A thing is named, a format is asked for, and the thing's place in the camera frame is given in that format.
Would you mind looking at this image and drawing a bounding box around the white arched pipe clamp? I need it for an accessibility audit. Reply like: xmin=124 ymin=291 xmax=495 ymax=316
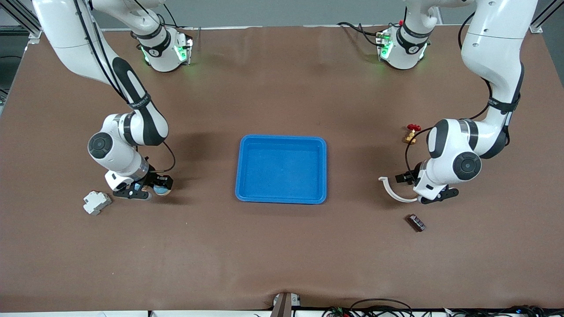
xmin=378 ymin=177 xmax=418 ymax=203

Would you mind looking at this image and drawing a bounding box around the black cable bundle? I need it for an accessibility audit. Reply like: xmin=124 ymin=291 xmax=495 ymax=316
xmin=441 ymin=305 xmax=564 ymax=317

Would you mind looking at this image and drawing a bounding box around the grey camera stand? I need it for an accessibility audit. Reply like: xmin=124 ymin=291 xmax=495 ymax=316
xmin=271 ymin=292 xmax=301 ymax=317

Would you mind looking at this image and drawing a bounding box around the white circuit breaker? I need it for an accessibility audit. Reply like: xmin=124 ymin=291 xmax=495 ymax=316
xmin=83 ymin=190 xmax=112 ymax=216

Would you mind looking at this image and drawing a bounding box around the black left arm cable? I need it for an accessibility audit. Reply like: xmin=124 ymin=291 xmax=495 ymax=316
xmin=404 ymin=11 xmax=494 ymax=179

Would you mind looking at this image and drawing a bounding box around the blue plastic tray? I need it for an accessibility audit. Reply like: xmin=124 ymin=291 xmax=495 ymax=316
xmin=235 ymin=134 xmax=328 ymax=205

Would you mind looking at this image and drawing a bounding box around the black looped cable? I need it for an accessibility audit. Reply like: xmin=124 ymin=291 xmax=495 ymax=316
xmin=350 ymin=299 xmax=415 ymax=317

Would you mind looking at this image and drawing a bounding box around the brass valve red handle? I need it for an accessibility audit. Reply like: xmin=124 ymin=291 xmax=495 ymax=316
xmin=403 ymin=123 xmax=422 ymax=145

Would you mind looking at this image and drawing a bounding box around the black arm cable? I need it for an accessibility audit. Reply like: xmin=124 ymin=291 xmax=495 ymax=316
xmin=404 ymin=11 xmax=494 ymax=179
xmin=73 ymin=0 xmax=177 ymax=173

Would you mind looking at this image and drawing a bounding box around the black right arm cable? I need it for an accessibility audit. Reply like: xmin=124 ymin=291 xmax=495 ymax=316
xmin=73 ymin=0 xmax=177 ymax=173

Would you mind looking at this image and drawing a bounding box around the brown table cover mat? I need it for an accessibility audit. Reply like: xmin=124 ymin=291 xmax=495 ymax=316
xmin=0 ymin=24 xmax=564 ymax=313

